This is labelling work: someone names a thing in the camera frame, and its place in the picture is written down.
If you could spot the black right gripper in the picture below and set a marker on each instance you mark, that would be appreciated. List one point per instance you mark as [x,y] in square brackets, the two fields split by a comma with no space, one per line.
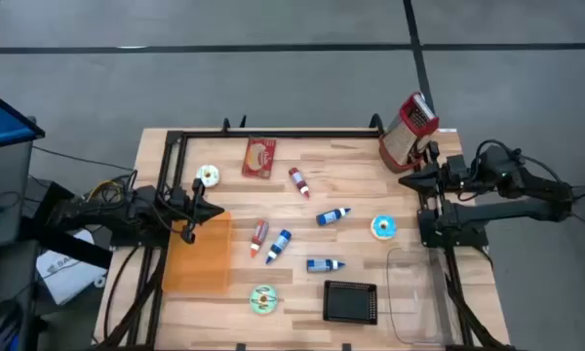
[437,181]

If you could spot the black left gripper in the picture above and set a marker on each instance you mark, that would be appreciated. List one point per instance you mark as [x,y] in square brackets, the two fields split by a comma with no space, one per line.
[191,210]

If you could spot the white frosted donut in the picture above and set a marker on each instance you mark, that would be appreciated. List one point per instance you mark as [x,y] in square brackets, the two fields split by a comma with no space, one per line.
[214,181]

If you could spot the orange food colouring bottle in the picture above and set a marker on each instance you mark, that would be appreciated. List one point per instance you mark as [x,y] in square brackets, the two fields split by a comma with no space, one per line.
[260,234]

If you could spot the blue frosted donut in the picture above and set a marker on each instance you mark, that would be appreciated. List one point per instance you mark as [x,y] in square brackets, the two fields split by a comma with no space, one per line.
[390,232]

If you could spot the red snack packet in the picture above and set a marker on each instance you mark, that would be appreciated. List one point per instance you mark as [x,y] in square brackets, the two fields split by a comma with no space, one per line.
[259,158]

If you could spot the blue food colouring bottle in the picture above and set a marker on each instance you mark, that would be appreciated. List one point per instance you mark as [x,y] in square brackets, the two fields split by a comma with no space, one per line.
[322,265]
[329,217]
[281,242]

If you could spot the red food colouring bottle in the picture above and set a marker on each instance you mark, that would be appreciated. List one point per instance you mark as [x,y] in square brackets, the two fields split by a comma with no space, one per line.
[298,180]

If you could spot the green donut with dark drizzle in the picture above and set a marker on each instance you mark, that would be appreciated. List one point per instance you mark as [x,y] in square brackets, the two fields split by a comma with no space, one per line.
[256,304]

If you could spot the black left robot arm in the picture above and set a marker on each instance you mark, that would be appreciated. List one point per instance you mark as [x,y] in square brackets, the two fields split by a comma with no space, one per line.
[102,214]

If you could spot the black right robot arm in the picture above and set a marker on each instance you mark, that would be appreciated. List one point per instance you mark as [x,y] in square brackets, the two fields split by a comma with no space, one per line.
[507,209]

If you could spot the red metal box grater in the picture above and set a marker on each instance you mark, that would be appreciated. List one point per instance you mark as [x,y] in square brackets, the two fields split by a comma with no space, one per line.
[404,141]

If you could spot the orange translucent plastic tray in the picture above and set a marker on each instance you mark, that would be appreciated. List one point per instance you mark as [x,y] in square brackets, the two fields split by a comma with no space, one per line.
[200,263]

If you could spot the small white sticker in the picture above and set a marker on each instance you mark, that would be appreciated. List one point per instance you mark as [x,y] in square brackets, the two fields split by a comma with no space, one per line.
[447,130]

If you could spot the clear plastic container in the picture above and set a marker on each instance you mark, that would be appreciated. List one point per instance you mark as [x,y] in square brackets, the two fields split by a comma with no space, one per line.
[414,292]

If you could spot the black perforated square tray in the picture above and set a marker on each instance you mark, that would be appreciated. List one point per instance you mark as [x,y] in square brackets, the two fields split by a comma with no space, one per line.
[350,303]

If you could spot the black stand beam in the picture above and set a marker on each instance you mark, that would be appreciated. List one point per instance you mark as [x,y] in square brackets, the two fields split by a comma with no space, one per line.
[68,246]

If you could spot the white paper bag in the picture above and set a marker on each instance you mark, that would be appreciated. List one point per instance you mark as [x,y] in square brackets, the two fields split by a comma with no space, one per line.
[63,278]

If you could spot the monitor with blue screen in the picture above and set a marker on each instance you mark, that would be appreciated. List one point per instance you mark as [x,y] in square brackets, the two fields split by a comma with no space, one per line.
[0,122]

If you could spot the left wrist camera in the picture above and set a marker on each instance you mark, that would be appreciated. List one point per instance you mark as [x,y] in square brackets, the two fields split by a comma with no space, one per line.
[178,199]

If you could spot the black aluminium table frame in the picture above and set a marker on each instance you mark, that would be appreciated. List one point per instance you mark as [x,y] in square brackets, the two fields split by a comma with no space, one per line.
[273,133]

